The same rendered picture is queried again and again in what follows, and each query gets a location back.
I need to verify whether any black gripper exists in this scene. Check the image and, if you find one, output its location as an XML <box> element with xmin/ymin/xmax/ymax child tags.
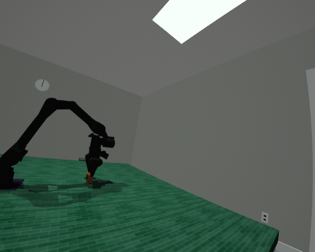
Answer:
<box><xmin>85</xmin><ymin>146</ymin><xmax>103</xmax><ymax>177</ymax></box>

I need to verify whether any orange block with dark square mark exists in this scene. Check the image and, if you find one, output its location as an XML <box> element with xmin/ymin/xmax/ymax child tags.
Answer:
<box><xmin>86</xmin><ymin>172</ymin><xmax>93</xmax><ymax>183</ymax></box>

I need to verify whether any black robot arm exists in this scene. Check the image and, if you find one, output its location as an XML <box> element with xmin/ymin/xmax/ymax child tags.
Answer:
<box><xmin>0</xmin><ymin>98</ymin><xmax>115</xmax><ymax>187</ymax></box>

